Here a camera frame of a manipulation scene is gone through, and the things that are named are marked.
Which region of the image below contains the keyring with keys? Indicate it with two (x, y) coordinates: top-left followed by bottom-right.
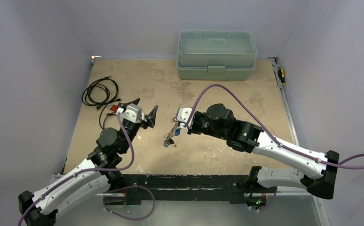
(163, 122), (181, 147)

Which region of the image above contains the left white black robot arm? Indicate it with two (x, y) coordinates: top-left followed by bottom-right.
(18, 98), (158, 226)

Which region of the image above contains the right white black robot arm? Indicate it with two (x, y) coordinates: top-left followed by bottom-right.
(176, 104), (340, 200)

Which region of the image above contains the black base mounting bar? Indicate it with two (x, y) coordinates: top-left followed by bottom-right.
(93, 174), (277, 206)

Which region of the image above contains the green plastic toolbox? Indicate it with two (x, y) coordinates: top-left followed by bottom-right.
(176, 30), (258, 81)

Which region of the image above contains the yellow black screwdriver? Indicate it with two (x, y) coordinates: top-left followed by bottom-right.
(277, 68), (286, 85)

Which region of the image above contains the red handled adjustable wrench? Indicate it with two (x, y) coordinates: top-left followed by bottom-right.
(107, 104), (124, 114)

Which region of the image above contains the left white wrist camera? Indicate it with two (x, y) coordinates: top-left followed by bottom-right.
(117, 104), (144, 123)

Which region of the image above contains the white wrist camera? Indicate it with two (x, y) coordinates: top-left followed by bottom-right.
(173, 107), (195, 129)
(117, 104), (144, 123)

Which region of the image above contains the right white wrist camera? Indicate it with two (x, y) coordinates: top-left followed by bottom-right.
(173, 107), (195, 129)

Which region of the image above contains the black coiled cable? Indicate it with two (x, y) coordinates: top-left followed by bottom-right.
(81, 76), (134, 137)

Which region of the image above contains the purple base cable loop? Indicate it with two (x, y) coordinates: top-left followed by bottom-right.
(103, 185), (155, 221)

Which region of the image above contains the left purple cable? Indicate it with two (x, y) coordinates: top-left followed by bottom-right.
(17, 113), (135, 226)

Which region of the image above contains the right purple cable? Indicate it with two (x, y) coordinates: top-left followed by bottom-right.
(184, 84), (364, 170)

